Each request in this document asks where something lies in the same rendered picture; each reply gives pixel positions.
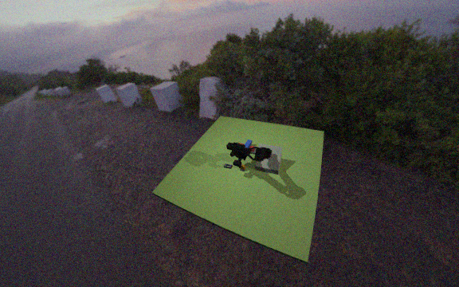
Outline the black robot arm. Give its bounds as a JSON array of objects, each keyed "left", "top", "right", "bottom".
[{"left": 226, "top": 143, "right": 272, "bottom": 162}]

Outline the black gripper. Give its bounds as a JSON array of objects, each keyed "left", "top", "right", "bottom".
[{"left": 233, "top": 153, "right": 247, "bottom": 168}]

